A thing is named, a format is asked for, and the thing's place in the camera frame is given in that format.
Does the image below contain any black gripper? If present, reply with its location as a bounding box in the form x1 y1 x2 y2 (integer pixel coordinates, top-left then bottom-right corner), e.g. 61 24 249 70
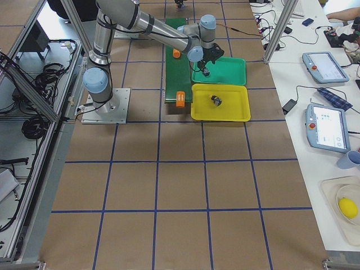
174 0 185 8
198 43 224 69

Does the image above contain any green push button switch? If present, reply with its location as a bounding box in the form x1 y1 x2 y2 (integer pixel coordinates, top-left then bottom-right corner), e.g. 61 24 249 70
201 68 210 77

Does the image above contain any plain orange cylinder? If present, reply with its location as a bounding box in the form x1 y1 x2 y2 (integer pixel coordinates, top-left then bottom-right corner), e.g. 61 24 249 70
172 49 181 59

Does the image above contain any yellow push button switch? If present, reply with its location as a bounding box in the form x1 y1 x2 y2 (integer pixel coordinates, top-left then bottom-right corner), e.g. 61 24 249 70
210 95 222 107

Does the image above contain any orange cylinder with print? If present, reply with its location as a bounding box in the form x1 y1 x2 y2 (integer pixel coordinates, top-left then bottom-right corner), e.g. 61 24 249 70
175 91 186 108

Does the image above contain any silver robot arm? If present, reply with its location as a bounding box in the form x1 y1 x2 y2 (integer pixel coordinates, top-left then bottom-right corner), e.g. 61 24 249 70
83 1 224 114

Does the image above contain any green plastic tray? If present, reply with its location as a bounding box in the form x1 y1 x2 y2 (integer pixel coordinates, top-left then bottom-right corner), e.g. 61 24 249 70
191 56 247 86

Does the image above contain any green conveyor belt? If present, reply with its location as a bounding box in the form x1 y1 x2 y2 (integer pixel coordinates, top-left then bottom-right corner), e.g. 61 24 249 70
163 17 194 105

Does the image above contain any yellow plastic tray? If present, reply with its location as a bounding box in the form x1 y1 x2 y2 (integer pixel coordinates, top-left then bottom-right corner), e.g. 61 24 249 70
191 83 251 122

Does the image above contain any far teach pendant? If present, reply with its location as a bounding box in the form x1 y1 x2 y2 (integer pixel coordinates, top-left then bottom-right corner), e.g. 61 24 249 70
302 52 349 84

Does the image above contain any teach pendant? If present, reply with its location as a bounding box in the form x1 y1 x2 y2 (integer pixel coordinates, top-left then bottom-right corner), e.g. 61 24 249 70
302 52 349 84
305 103 350 153

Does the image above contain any blue checkered cloth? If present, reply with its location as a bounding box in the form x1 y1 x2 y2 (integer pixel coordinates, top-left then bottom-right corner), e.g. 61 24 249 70
317 87 353 111

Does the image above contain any near teach pendant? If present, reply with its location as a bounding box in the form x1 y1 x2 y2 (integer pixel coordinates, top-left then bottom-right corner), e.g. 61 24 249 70
305 103 350 153

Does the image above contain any blue mug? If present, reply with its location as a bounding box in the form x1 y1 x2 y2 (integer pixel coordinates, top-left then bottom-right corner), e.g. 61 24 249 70
336 150 360 169

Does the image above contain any white bowl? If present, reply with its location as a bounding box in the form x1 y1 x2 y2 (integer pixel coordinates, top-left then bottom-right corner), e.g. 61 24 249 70
336 184 359 226

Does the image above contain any yellow lemon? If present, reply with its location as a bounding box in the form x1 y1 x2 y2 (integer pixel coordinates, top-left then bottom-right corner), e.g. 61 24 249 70
338 197 358 219

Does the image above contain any beige tray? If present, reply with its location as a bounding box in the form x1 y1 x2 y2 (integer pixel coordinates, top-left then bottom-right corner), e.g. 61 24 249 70
321 175 359 247

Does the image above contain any red black wire with board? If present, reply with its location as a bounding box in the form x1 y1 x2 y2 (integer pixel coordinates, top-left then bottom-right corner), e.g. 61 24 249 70
215 24 268 39

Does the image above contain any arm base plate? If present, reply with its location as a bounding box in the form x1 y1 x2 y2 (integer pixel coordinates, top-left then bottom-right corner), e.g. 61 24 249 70
80 88 131 124
114 25 140 39

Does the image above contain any aluminium frame post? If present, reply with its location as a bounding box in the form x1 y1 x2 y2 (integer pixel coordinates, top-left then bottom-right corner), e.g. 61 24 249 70
263 0 298 64

